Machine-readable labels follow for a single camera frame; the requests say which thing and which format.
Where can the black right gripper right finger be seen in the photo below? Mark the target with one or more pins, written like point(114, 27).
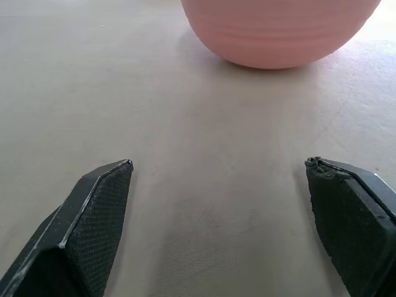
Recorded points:
point(352, 222)

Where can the pink ribbed bowl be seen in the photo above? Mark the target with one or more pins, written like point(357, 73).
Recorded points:
point(278, 31)

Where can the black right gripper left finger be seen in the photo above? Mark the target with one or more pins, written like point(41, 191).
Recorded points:
point(77, 229)

